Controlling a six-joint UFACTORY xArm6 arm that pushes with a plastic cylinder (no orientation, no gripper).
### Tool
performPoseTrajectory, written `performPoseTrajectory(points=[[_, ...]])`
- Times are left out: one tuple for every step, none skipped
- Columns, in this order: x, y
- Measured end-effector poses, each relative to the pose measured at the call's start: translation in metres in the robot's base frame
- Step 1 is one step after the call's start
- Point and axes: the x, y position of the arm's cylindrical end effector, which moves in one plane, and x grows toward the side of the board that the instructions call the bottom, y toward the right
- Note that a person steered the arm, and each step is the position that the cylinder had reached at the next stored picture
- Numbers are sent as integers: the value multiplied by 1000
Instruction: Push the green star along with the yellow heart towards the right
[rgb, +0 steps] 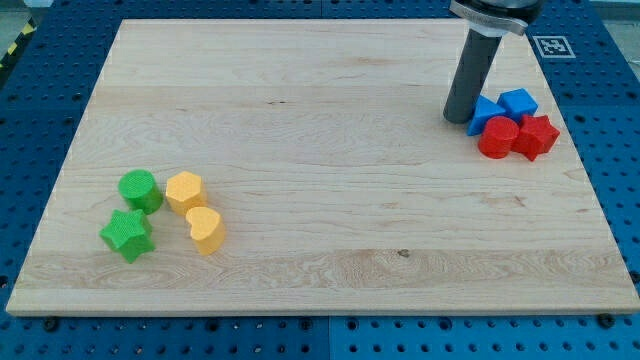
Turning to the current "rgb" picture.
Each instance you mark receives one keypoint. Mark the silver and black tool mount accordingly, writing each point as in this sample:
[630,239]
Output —
[496,18]

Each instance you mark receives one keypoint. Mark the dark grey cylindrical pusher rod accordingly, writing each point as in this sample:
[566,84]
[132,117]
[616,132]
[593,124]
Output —
[473,67]

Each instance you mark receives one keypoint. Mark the red star block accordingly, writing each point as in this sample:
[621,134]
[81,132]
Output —
[536,136]

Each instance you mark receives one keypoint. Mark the yellow heart block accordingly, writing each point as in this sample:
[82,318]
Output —
[207,229]

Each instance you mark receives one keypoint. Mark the green star block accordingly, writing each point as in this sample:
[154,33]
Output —
[129,234]

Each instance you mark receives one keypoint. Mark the blue triangle block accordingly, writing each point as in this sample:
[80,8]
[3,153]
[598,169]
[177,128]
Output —
[485,109]

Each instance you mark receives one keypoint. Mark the white fiducial marker tag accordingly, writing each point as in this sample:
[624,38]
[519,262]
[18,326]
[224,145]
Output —
[553,47]

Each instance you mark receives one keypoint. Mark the blue cube block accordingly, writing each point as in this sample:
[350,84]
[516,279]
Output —
[517,103]

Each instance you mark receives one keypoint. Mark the red cylinder block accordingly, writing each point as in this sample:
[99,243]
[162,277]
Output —
[498,136]

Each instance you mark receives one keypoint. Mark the light wooden board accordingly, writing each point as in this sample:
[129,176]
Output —
[343,190]

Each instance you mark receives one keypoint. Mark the black bolt right front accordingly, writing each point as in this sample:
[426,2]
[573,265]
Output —
[605,320]

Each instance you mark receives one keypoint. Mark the black bolt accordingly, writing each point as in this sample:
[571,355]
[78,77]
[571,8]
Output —
[605,320]
[50,324]

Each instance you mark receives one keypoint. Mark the yellow hexagon block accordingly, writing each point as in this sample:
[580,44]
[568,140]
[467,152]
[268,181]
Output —
[184,191]

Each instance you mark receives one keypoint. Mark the green cylinder block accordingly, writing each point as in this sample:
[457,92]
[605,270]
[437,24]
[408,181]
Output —
[140,191]

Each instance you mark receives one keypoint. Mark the black bolt left front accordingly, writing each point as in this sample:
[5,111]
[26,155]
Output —
[50,324]

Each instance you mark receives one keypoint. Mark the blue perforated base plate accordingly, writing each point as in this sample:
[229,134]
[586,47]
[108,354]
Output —
[47,91]

